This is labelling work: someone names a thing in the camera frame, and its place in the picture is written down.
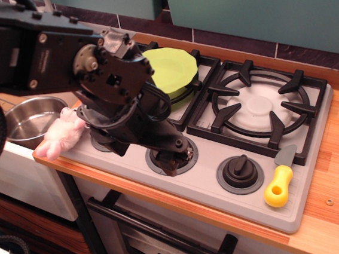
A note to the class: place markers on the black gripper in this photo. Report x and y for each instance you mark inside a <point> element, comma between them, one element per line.
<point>143,122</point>

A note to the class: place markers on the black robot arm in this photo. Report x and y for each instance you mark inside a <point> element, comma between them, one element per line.
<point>43,53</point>

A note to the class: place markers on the middle stove knob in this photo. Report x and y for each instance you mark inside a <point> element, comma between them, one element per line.
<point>192,152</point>

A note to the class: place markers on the left black burner grate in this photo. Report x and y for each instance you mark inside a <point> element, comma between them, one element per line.
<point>184,105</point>

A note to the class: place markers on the black burner grate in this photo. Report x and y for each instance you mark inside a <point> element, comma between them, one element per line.
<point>309,100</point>
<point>184,105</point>

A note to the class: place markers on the right black stove knob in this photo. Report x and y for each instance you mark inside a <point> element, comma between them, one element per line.
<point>240,175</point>

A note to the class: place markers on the left stove knob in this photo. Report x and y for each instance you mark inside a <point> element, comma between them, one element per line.
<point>100,143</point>

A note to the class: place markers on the grey toy stove top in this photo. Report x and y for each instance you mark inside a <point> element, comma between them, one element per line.
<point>200,184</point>

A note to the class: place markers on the lime green plate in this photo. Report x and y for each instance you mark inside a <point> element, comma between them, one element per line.
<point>173,69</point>

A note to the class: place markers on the white burner cap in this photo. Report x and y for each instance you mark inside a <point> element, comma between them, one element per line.
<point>257,102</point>

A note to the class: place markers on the pink plush toy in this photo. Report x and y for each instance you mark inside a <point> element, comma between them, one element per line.
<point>62,135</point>

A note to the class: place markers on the right black burner grate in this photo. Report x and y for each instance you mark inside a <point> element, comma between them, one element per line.
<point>309,100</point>

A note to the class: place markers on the stainless steel pot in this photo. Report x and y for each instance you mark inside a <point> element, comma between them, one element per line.
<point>28,122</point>

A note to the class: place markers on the white sink basin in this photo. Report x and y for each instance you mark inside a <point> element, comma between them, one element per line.
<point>22,178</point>

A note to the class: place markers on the left teal cabinet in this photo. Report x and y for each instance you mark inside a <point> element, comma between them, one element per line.
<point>144,9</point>

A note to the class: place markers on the teal cabinet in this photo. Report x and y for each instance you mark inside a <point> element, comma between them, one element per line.
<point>144,9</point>
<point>303,23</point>

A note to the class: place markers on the right teal cabinet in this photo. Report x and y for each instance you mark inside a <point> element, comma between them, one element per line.
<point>303,23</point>

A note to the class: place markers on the oven door with handle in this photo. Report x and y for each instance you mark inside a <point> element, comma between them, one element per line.
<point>128,225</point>

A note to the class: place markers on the yellow handled toy knife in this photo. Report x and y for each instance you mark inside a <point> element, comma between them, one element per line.
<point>276,193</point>

